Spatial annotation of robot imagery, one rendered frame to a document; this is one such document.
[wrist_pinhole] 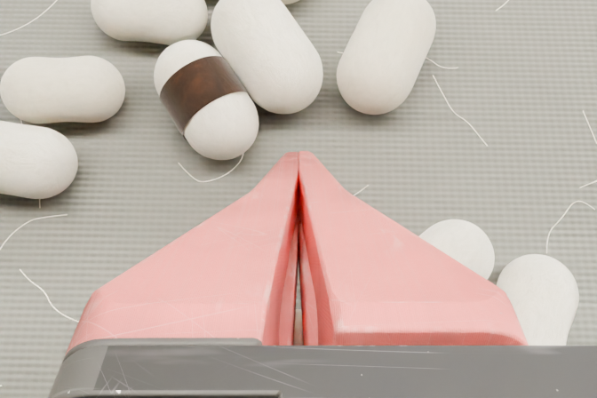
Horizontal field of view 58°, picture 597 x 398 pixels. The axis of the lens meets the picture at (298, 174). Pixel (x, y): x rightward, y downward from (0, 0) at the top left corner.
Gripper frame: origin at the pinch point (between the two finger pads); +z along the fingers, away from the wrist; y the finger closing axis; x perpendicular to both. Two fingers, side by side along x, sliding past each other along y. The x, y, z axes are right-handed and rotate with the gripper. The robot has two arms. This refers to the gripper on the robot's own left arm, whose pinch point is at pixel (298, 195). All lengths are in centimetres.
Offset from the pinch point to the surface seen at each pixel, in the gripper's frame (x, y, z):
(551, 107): -0.3, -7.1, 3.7
